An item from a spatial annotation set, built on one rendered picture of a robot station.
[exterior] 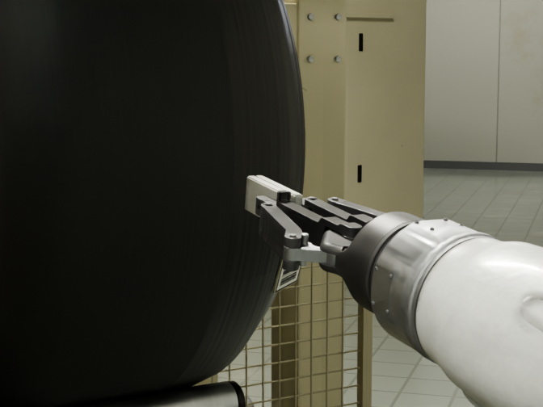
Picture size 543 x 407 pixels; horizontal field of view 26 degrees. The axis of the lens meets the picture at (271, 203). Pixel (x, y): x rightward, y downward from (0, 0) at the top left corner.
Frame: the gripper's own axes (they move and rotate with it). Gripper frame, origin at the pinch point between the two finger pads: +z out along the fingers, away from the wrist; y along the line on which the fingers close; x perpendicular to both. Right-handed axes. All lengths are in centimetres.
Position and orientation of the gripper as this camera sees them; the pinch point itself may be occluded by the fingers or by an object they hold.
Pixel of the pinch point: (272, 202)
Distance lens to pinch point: 98.1
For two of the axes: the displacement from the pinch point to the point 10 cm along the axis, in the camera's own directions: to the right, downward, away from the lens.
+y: -8.7, 0.7, -4.9
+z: -4.9, -2.5, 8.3
